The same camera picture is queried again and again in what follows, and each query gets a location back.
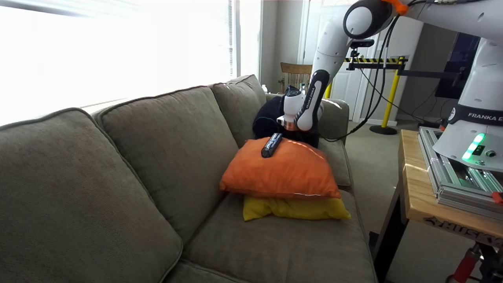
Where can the yellow pillow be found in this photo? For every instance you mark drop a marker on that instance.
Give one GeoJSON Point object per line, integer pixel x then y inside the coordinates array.
{"type": "Point", "coordinates": [299, 207]}

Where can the yellow and black stand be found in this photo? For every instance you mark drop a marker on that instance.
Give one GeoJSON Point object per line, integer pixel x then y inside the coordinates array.
{"type": "Point", "coordinates": [390, 94]}

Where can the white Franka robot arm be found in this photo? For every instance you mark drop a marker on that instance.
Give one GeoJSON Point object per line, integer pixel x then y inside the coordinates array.
{"type": "Point", "coordinates": [471, 78]}

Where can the grey-brown fabric sofa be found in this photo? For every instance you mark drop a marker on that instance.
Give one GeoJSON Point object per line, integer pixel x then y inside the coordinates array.
{"type": "Point", "coordinates": [130, 182]}

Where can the wooden chair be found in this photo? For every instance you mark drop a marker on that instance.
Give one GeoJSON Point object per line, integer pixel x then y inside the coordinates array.
{"type": "Point", "coordinates": [292, 72]}

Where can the orange pillow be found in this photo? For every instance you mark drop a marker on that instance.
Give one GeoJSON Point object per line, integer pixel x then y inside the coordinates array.
{"type": "Point", "coordinates": [283, 169]}

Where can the red clamp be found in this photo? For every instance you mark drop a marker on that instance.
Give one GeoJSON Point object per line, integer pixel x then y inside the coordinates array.
{"type": "Point", "coordinates": [464, 264]}

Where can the white door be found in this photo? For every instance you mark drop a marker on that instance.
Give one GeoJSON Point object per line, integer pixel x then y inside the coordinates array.
{"type": "Point", "coordinates": [324, 20]}

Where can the wooden table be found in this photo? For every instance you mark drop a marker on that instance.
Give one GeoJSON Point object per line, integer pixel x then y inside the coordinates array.
{"type": "Point", "coordinates": [418, 193]}

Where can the black remote control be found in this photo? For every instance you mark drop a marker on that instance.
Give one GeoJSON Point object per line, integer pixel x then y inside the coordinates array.
{"type": "Point", "coordinates": [270, 144]}

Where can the navy pillow with teal piping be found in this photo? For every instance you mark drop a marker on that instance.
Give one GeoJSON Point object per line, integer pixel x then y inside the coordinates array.
{"type": "Point", "coordinates": [267, 118]}

